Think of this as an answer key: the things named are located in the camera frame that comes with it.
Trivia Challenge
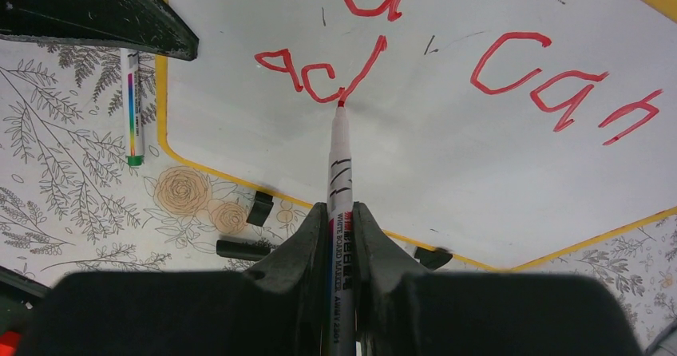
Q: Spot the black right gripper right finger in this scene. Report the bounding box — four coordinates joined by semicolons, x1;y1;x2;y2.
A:
353;202;642;355

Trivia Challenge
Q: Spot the green capped whiteboard marker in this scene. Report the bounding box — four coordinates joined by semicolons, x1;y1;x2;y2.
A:
120;49;145;168

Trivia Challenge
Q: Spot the yellow framed whiteboard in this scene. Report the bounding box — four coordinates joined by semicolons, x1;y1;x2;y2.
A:
156;0;676;267

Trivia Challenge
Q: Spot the black capped whiteboard marker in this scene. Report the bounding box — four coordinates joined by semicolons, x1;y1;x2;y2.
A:
216;239;275;262

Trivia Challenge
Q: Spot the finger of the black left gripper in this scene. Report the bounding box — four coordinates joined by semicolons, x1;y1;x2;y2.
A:
1;0;199;61

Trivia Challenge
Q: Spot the red capped whiteboard marker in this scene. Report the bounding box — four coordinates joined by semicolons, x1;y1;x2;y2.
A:
323;102;356;355

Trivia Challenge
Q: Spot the floral patterned table mat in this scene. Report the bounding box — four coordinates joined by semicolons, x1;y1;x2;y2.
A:
0;0;677;350

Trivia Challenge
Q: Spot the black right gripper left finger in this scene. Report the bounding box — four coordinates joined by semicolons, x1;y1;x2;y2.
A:
17;203;327;355

